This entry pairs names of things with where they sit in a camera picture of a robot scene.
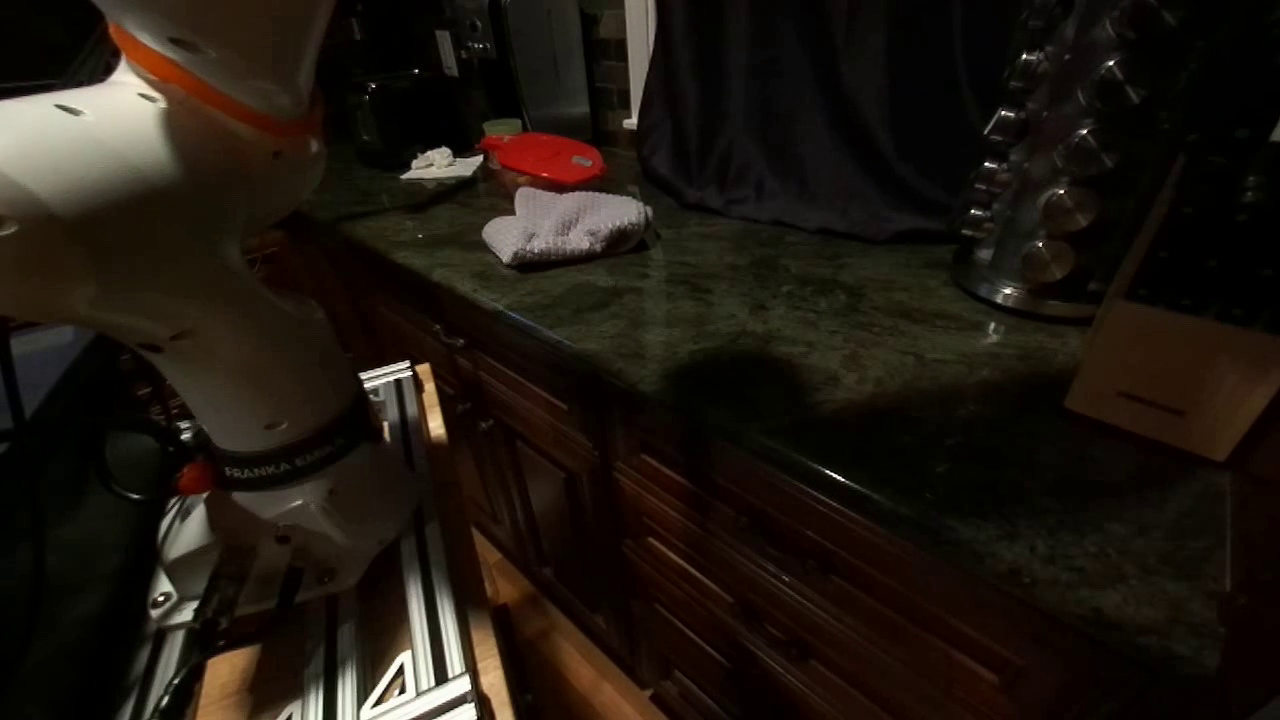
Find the grey checkered towel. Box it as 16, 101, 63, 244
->
476, 186, 659, 274

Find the wooden base board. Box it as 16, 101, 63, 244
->
193, 356, 520, 720

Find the dark wooden counter cabinet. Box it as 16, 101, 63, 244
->
263, 217, 1236, 720

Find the red plastic lid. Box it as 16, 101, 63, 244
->
476, 127, 611, 191

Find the white crumpled napkin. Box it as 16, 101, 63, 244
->
398, 142, 488, 190

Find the black curtain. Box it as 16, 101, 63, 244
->
637, 0, 1055, 249

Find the grey upright box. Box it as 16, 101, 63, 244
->
499, 0, 598, 137

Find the red stop button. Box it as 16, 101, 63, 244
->
171, 458, 222, 505

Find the wooden knife block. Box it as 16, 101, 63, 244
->
1060, 148, 1280, 470

